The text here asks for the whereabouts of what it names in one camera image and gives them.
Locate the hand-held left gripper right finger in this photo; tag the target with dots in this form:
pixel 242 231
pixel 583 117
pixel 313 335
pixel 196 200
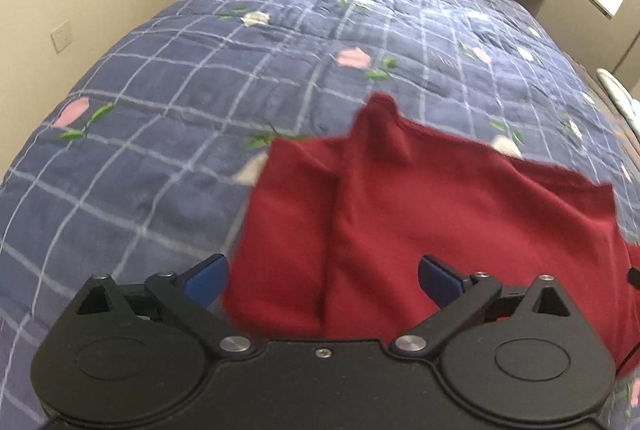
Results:
pixel 442 281

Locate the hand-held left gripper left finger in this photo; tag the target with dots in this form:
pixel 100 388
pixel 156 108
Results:
pixel 207 281

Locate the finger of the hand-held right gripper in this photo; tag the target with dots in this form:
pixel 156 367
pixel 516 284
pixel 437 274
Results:
pixel 635 276

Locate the red long-sleeved shirt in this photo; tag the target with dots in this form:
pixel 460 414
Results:
pixel 425 210

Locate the pale patterned pillow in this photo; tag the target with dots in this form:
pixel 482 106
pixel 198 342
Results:
pixel 617 92

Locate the blue checked floral quilt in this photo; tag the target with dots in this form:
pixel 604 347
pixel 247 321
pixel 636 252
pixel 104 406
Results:
pixel 200 60

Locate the white wall socket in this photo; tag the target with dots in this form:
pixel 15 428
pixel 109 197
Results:
pixel 62 36

